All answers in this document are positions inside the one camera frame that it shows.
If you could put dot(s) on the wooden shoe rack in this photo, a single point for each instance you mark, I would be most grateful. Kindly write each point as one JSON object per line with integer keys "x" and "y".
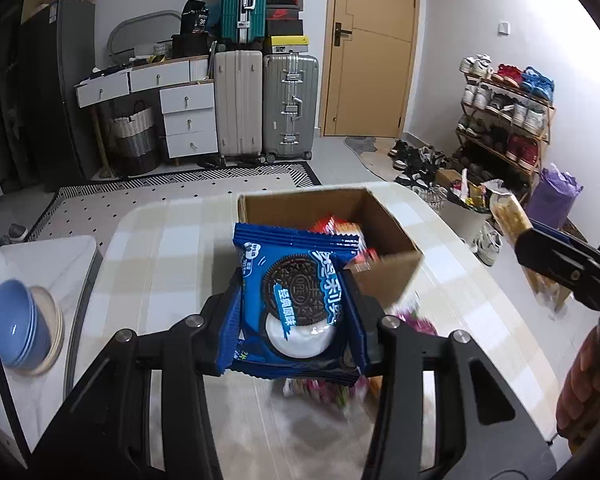
{"x": 550, "y": 125}

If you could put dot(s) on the white drawer cabinet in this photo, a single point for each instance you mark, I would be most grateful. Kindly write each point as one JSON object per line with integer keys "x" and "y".
{"x": 187, "y": 120}

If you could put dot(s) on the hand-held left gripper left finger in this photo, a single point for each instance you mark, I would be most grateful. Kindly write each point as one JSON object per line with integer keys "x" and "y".
{"x": 180, "y": 345}

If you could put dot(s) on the pile of snack packets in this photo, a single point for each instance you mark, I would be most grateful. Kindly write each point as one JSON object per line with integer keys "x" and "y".
{"x": 345, "y": 235}

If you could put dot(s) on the white side table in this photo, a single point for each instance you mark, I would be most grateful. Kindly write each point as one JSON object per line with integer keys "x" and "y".
{"x": 55, "y": 265}

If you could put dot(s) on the beige plate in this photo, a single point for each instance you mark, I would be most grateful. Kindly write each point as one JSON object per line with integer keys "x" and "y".
{"x": 55, "y": 330}

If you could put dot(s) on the purple bag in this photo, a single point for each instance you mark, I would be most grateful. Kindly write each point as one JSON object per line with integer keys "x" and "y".
{"x": 555, "y": 200}

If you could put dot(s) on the woven laundry basket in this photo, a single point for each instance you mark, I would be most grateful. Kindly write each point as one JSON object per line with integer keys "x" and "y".
{"x": 135, "y": 145}

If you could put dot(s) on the teal suitcase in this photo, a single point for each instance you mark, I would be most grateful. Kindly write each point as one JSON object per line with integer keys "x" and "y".
{"x": 242, "y": 2}

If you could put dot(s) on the wooden door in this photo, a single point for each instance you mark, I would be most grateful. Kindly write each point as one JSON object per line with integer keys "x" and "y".
{"x": 370, "y": 85}

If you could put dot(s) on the white trash bin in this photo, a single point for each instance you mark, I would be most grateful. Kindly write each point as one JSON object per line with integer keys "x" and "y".
{"x": 465, "y": 225}

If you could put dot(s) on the grey slipper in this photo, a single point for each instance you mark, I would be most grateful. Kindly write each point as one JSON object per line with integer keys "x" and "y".
{"x": 18, "y": 232}

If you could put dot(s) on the silver suitcase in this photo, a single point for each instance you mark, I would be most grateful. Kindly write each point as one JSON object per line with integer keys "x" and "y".
{"x": 290, "y": 105}

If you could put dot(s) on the stack of blue bowls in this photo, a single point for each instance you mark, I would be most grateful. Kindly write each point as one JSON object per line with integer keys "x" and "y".
{"x": 15, "y": 320}

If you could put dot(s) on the black storage box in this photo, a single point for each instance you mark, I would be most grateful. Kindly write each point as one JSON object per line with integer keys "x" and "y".
{"x": 192, "y": 46}

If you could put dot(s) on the rows of assorted shoes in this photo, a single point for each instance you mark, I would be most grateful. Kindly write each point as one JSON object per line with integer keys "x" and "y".
{"x": 500, "y": 110}

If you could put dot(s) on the white wall switch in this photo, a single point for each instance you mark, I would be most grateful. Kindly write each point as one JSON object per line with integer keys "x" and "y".
{"x": 503, "y": 28}

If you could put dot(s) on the white desk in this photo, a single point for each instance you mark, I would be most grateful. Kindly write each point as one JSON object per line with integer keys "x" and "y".
{"x": 105, "y": 90}

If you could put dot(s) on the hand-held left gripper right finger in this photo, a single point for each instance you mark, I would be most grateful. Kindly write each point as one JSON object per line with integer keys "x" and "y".
{"x": 415, "y": 355}

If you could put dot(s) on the brown cardboard box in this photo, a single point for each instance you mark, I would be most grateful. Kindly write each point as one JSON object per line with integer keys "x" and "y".
{"x": 380, "y": 220}

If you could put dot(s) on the dark grey fridge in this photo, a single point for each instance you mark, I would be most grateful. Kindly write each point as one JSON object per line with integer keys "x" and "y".
{"x": 65, "y": 85}

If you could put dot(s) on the pile of dark shoes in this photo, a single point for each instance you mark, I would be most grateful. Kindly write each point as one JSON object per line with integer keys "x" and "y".
{"x": 417, "y": 165}

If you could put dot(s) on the black printed bag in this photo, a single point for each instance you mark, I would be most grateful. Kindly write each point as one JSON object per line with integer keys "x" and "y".
{"x": 194, "y": 17}

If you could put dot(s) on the beige suitcase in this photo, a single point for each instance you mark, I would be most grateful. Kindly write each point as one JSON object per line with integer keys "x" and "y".
{"x": 237, "y": 105}

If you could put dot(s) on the clear tan cracker packet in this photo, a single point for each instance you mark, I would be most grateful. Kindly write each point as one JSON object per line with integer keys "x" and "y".
{"x": 505, "y": 215}

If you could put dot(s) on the grey doormat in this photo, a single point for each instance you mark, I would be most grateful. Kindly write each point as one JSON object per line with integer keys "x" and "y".
{"x": 370, "y": 155}

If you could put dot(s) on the white sneakers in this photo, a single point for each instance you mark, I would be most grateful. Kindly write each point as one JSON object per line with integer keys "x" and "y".
{"x": 489, "y": 245}

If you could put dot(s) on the yellow and black shoe box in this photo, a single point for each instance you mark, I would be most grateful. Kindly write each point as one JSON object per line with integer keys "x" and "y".
{"x": 289, "y": 45}

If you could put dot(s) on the dark wardrobe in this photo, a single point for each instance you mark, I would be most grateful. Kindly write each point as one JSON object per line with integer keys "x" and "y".
{"x": 5, "y": 85}

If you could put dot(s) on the person's right hand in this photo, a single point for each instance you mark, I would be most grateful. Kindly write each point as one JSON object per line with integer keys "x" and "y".
{"x": 595, "y": 385}

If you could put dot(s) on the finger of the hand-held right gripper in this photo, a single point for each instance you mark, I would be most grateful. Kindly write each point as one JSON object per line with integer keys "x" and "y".
{"x": 550, "y": 260}
{"x": 555, "y": 232}

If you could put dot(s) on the blue cookie packet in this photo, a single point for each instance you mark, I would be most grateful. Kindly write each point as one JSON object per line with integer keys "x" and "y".
{"x": 300, "y": 285}

